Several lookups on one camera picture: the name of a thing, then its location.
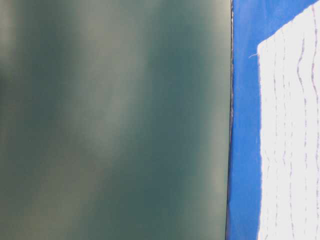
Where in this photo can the white blue-striped towel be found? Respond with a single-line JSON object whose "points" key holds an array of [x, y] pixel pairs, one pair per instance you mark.
{"points": [[289, 87]]}

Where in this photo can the blue table cloth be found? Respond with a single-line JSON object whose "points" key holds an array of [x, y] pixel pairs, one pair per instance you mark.
{"points": [[252, 21]]}

